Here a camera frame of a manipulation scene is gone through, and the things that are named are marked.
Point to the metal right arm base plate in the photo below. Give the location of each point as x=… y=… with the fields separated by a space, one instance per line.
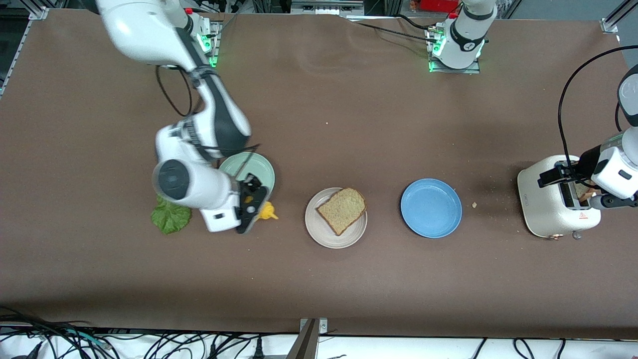
x=215 y=50

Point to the mint green plate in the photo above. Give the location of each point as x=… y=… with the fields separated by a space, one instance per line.
x=260 y=170

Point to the beige plate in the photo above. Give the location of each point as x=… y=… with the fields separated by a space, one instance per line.
x=319 y=229

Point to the brown bread slice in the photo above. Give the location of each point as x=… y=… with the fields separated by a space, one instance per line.
x=582 y=192
x=343 y=209

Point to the white toaster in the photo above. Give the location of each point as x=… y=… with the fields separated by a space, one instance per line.
x=541 y=209

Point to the red box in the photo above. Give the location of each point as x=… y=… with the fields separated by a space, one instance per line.
x=438 y=5

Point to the yellow mustard squeeze bottle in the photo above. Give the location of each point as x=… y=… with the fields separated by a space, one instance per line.
x=266 y=212

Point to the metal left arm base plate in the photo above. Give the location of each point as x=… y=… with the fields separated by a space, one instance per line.
x=453 y=71

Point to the metal table edge bracket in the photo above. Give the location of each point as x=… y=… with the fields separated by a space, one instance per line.
x=309 y=344

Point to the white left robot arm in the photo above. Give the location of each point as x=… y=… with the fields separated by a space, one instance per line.
x=623 y=169

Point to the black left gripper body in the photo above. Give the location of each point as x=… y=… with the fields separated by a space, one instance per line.
x=586 y=157

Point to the blue plate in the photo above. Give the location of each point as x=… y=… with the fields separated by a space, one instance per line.
x=431 y=208

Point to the green lettuce leaf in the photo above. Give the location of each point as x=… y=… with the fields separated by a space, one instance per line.
x=169 y=219

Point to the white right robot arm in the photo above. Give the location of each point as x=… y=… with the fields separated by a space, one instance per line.
x=149 y=25

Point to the black power plug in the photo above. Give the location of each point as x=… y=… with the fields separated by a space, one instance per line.
x=258 y=349

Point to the grey metal equipment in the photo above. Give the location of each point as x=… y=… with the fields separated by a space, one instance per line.
x=324 y=7

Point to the aluminium table edge rail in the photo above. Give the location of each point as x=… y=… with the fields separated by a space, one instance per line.
x=20 y=45

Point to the aluminium frame corner piece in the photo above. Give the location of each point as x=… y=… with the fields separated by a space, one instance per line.
x=610 y=25

